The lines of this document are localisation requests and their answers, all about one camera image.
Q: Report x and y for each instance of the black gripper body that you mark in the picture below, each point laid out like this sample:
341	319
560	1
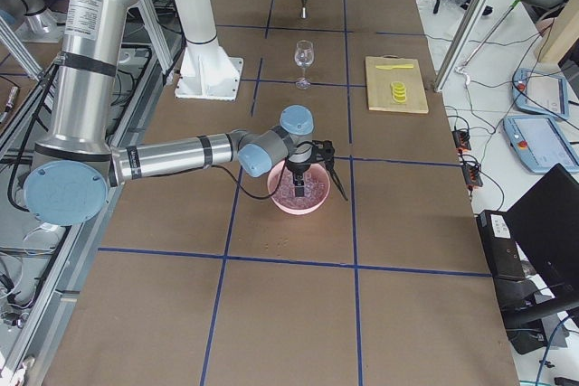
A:
298	170

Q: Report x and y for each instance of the steel jigger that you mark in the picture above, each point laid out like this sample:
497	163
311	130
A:
303	9

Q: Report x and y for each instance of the clear wine glass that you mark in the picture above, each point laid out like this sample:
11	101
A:
304	57

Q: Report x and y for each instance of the pile of ice cubes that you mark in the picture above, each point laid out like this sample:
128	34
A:
314	192

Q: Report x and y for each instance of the pink bowl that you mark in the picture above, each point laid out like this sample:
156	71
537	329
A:
275	177

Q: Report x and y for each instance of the bamboo cutting board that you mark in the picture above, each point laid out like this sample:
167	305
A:
378	86

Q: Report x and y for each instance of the yellow plastic knife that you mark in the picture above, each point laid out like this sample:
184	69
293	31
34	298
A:
390	67

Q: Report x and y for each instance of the black power box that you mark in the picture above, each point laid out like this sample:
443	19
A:
500	249

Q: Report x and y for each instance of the teach pendant far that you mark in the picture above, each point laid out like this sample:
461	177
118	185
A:
539	143

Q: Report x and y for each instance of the teach pendant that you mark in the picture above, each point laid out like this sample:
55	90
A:
541	93
539	143

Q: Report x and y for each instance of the teach pendant near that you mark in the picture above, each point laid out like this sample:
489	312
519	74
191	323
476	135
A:
541	93

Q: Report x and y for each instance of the wooden upright plank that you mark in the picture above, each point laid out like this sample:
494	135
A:
563	35

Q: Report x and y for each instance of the black laptop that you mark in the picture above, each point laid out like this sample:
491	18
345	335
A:
544	223

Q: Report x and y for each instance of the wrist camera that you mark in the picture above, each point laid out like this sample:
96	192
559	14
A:
323	152

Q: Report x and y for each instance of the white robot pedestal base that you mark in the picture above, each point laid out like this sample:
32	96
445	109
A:
206	72

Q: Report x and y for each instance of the aluminium frame post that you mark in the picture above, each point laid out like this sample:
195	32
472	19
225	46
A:
459	41

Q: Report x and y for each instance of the green handled reacher tool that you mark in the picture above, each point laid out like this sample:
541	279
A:
461	69

